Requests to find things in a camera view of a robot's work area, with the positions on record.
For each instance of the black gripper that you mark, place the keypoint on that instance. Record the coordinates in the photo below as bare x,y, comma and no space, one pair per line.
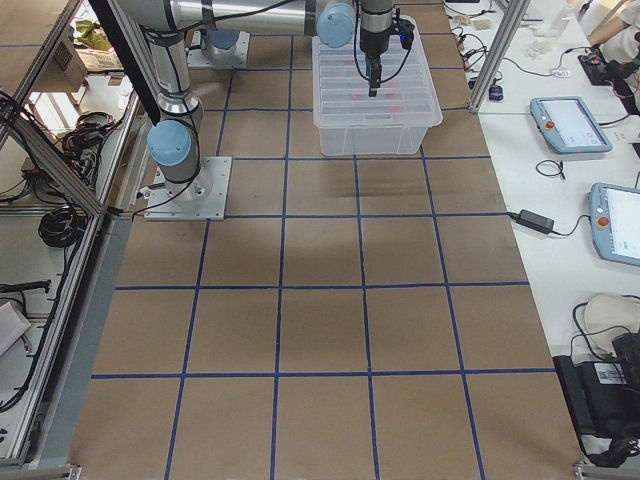
372,43

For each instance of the clear ribbed box lid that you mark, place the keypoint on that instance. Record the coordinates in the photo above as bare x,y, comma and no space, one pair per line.
337,73

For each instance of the clear plastic storage box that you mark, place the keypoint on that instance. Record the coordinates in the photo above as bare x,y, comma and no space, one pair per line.
337,28

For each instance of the cardboard box on shelf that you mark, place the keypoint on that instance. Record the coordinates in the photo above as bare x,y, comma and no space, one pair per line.
71,56

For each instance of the far blue teach pendant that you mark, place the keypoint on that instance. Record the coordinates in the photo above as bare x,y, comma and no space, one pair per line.
568,126

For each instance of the blue teach pendant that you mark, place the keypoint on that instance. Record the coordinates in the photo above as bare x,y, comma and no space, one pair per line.
614,220
568,126

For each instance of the black power adapter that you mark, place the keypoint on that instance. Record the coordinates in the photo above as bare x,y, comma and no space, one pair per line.
533,221

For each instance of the near blue teach pendant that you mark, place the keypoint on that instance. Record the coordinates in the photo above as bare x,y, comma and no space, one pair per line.
614,220

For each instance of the beige cap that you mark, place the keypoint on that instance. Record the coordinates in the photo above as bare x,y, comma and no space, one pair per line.
608,316

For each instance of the black laptop bag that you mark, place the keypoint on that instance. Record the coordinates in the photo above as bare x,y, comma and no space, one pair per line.
603,408

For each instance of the aluminium frame post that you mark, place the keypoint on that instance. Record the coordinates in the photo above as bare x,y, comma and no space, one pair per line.
505,33

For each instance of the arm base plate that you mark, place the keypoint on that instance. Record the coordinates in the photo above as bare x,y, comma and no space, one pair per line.
204,199
237,61

